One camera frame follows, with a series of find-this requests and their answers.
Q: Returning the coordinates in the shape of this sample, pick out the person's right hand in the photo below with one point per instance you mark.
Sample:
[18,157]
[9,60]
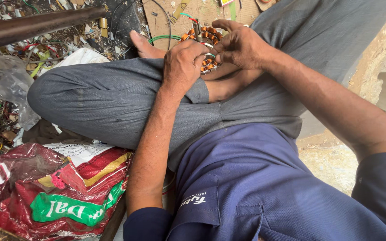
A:
[246,50]

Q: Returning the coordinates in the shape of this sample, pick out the person's left hand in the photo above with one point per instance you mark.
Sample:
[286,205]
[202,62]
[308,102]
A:
[179,65]

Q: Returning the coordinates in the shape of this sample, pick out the person's right fingers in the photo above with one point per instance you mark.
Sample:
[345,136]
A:
[225,47]

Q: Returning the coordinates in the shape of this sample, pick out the person's left fingers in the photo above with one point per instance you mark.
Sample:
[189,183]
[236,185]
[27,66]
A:
[199,53]

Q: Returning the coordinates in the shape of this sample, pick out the copper wound motor stator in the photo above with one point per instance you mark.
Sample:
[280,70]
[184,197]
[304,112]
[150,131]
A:
[209,35]

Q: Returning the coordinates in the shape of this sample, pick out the grey metal stator shaft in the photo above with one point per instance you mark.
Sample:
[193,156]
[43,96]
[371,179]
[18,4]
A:
[198,33]

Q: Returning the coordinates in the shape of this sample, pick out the person's left foot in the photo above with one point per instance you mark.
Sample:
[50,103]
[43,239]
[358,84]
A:
[230,83]

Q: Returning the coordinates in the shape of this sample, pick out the person's foot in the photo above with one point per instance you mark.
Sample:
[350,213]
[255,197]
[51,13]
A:
[144,47]
[230,83]

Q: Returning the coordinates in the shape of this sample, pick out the brown cardboard sheet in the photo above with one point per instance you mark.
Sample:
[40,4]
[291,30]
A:
[206,13]

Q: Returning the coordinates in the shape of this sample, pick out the person's right foot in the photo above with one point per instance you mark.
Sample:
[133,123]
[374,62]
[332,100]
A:
[144,47]

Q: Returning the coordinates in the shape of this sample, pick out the person's grey trousers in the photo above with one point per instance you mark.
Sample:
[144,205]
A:
[112,97]

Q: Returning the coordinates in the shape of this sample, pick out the white woven sack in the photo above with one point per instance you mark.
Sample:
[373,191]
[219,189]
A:
[82,57]

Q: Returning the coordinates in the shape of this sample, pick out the person's blue shirt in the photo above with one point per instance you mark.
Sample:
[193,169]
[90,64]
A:
[263,187]

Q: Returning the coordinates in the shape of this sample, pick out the dark metal pipe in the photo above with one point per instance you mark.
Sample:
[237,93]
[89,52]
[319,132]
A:
[35,26]

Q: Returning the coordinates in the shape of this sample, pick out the clear plastic bag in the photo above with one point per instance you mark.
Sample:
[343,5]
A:
[8,83]

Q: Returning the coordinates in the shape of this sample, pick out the red printed plastic sack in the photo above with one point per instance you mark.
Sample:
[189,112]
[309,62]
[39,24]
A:
[55,194]

